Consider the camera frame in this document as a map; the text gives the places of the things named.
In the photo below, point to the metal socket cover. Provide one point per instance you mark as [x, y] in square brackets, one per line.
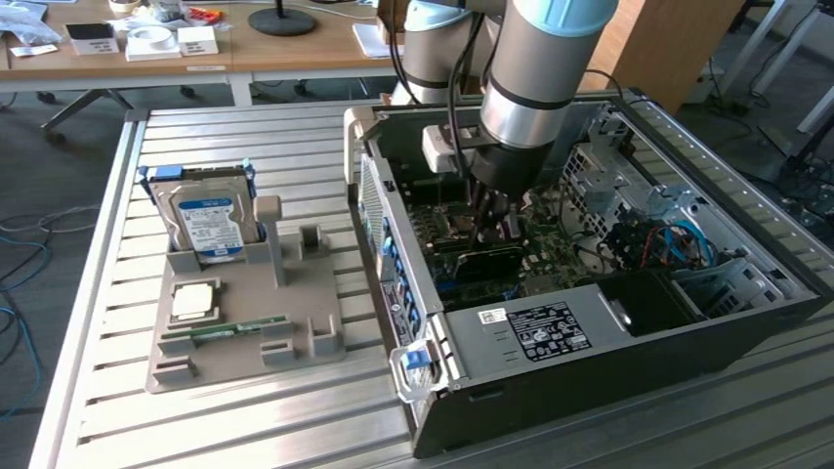
[512, 227]

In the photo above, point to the grey power supply unit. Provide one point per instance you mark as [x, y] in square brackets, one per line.
[480, 342]

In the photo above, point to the blue case latch tab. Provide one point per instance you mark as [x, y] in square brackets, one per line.
[414, 359]

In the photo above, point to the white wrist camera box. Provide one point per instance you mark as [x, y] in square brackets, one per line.
[444, 146]

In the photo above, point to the graphics card with metal bracket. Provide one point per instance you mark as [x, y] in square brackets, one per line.
[489, 261]

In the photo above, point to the green motherboard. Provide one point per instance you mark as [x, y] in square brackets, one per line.
[554, 259]

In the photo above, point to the black round lamp base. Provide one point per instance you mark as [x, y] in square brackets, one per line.
[282, 23]

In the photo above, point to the beige tape roll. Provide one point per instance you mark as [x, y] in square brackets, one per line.
[123, 5]

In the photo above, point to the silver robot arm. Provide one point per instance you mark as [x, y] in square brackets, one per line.
[521, 73]

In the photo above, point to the plain white box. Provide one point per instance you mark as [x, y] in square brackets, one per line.
[197, 41]

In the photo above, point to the clear plastic bag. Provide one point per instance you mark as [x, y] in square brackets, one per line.
[26, 27]

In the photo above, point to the grey parts rack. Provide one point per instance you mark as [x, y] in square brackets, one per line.
[247, 303]

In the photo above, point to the small chipset heatsink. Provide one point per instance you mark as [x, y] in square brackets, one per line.
[544, 284]

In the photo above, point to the CPU socket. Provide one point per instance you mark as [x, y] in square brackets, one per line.
[453, 222]

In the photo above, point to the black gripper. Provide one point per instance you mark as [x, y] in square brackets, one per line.
[509, 168]

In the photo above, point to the flat white box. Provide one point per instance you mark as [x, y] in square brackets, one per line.
[153, 55]

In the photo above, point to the wooden desk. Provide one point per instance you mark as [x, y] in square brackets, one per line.
[98, 68]

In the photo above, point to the open black PC case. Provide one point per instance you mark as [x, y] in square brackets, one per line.
[652, 352]

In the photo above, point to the blue expansion slot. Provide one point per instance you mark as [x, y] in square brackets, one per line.
[446, 285]

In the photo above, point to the metal disk bay cage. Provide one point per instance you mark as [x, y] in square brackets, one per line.
[606, 181]

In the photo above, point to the wooden cabinet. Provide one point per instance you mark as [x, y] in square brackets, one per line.
[665, 44]

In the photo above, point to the green RAM stick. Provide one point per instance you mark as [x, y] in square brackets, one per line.
[222, 332]

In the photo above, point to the metal drive bracket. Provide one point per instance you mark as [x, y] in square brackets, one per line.
[729, 288]

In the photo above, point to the hard disk with blue carrier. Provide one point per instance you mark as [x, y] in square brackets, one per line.
[209, 215]

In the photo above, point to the small paper card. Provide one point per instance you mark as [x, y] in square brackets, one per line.
[33, 50]

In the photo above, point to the silver CPU chip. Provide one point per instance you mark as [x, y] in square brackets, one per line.
[193, 303]

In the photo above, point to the orange small item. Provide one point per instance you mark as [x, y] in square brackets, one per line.
[206, 14]

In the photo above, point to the white box with black top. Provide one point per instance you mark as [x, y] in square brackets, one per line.
[93, 39]

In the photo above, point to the white tape roll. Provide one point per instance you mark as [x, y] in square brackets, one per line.
[151, 36]

